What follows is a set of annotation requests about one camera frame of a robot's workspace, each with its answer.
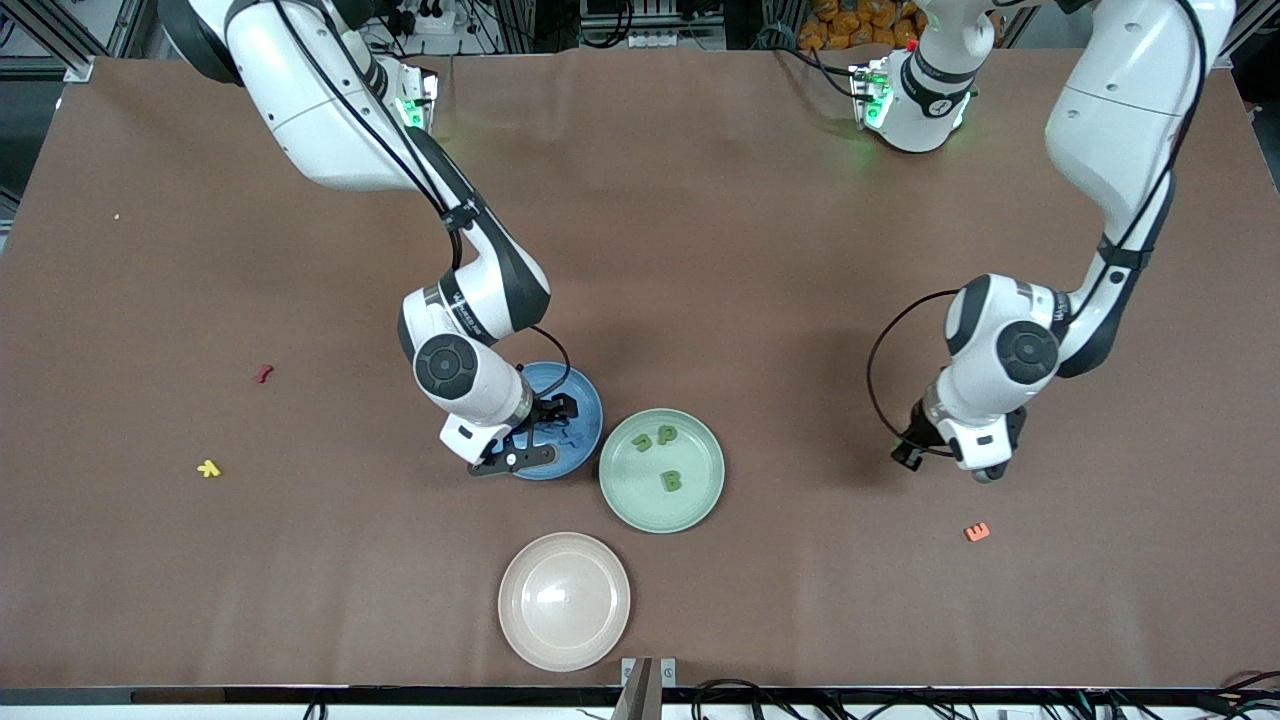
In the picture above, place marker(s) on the green foam letter B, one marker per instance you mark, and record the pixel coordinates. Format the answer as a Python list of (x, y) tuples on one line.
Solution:
[(671, 482)]

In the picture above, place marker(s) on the green plate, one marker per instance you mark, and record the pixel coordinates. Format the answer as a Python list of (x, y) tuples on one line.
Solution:
[(640, 500)]

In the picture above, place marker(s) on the orange fruit net bag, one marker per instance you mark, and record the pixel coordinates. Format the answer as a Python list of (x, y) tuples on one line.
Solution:
[(850, 22)]

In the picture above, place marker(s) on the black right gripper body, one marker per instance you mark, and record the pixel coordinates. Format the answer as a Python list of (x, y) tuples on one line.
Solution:
[(547, 410)]

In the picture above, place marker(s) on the brown table cover sheet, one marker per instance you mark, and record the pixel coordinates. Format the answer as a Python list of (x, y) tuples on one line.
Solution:
[(750, 250)]

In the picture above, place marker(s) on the blue plate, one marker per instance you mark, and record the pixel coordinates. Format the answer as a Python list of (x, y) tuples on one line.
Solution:
[(590, 410)]

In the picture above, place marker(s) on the white power strip black plugs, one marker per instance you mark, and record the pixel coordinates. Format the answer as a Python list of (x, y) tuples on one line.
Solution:
[(432, 20)]

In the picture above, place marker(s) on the pink beige plate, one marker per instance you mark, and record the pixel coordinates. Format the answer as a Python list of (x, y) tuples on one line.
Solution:
[(564, 600)]

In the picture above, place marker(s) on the aluminium frame profile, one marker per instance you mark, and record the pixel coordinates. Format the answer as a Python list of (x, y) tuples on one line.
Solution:
[(1250, 22), (80, 70)]

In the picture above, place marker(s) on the orange foam letter E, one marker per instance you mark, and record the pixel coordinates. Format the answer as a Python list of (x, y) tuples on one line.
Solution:
[(977, 533)]

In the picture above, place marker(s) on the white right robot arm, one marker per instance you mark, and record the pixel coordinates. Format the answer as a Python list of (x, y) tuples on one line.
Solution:
[(320, 110)]

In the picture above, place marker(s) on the green foam letter p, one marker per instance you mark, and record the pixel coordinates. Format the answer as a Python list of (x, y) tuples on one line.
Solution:
[(672, 436)]

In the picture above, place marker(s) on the aluminium profile camera stand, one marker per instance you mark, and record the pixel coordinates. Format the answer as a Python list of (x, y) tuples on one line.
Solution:
[(648, 690)]

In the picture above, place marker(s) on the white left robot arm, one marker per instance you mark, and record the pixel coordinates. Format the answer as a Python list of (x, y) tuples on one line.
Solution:
[(1120, 120)]

